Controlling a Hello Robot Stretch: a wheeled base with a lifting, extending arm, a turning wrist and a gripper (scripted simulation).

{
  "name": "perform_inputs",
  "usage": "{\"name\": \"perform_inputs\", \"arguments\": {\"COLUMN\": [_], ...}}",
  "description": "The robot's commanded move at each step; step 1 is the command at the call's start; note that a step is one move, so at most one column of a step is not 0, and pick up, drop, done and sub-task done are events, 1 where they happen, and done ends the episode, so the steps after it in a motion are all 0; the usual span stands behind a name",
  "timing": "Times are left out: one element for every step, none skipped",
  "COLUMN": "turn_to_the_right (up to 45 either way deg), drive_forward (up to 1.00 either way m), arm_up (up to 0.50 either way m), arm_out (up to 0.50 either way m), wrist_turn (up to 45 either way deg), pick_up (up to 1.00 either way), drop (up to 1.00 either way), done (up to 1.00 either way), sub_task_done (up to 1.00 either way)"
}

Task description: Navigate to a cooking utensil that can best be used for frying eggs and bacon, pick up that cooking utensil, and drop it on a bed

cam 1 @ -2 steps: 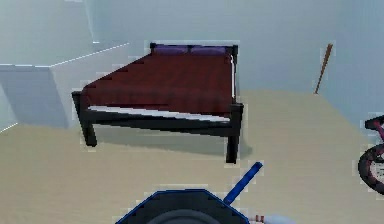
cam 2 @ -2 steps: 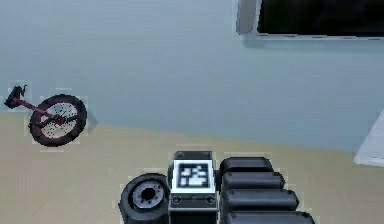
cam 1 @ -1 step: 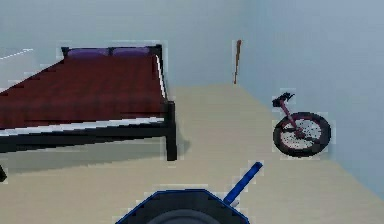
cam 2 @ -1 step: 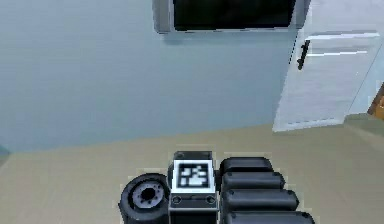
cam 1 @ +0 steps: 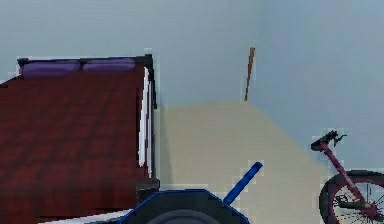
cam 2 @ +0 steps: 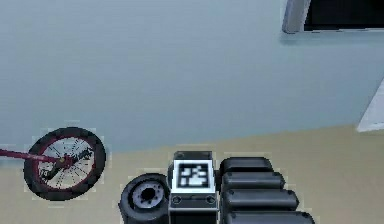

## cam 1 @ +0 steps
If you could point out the brown baseball bat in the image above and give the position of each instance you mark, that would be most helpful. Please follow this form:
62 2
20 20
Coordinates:
249 71

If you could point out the bed with red blanket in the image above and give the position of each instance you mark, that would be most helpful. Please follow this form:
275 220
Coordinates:
66 133

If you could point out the purple pillow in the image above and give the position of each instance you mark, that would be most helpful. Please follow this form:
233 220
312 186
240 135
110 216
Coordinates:
50 68
108 65

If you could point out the maroon bicycle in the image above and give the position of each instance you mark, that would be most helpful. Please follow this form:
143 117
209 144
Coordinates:
350 186

